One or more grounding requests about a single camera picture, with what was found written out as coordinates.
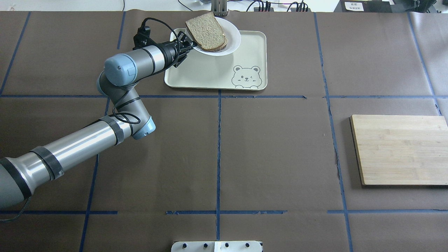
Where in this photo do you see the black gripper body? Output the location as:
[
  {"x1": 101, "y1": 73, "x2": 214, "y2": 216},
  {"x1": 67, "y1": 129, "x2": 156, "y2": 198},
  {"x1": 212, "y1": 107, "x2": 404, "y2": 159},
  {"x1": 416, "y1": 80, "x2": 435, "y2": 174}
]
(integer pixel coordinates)
[{"x1": 162, "y1": 31, "x2": 191, "y2": 68}]

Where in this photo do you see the white round plate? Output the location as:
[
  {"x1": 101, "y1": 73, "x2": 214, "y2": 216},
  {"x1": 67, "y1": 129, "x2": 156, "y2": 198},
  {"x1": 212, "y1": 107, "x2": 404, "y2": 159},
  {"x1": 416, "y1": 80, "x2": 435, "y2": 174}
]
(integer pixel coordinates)
[{"x1": 194, "y1": 16, "x2": 242, "y2": 56}]

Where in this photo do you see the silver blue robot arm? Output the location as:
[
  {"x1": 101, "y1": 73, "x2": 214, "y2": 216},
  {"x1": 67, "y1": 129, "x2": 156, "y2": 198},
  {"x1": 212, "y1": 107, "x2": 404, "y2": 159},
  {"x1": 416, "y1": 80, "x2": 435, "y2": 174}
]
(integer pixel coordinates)
[{"x1": 0, "y1": 29, "x2": 197, "y2": 209}]

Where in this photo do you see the cream bear serving tray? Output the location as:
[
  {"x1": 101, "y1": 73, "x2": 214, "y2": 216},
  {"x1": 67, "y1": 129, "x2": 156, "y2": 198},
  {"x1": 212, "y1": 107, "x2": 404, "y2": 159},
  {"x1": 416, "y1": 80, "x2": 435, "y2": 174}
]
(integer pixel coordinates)
[{"x1": 164, "y1": 31, "x2": 268, "y2": 91}]

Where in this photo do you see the black power adapter box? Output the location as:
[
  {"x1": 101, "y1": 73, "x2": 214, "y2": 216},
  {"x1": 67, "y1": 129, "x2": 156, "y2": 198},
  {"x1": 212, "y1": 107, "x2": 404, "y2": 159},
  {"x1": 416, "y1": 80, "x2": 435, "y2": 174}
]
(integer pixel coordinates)
[{"x1": 333, "y1": 0, "x2": 392, "y2": 13}]

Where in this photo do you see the wooden cutting board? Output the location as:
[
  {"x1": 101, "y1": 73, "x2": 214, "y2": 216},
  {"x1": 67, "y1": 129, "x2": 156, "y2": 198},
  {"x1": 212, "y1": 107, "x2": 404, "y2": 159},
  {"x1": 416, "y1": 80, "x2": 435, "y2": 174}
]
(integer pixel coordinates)
[{"x1": 349, "y1": 114, "x2": 448, "y2": 186}]

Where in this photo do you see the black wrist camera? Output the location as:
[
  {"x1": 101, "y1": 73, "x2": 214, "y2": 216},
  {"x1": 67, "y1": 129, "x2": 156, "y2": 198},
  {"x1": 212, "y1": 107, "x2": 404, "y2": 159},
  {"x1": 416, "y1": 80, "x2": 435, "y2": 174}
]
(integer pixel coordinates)
[{"x1": 132, "y1": 25, "x2": 154, "y2": 50}]

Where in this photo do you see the aluminium frame post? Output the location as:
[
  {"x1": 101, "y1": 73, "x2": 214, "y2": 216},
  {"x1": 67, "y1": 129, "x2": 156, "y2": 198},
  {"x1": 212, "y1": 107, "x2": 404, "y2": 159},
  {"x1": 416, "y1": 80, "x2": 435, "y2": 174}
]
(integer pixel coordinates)
[{"x1": 211, "y1": 0, "x2": 228, "y2": 16}]

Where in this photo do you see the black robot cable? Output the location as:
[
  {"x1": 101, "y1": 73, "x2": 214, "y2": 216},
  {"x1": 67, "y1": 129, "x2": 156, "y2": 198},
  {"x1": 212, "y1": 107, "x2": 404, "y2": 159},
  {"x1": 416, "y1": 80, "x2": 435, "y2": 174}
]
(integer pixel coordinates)
[{"x1": 112, "y1": 17, "x2": 182, "y2": 125}]

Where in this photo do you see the white mounting pedestal column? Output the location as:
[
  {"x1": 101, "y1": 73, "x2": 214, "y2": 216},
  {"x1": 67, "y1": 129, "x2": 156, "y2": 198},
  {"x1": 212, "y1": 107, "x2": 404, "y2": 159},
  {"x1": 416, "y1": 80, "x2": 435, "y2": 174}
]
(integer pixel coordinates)
[{"x1": 171, "y1": 240, "x2": 264, "y2": 252}]

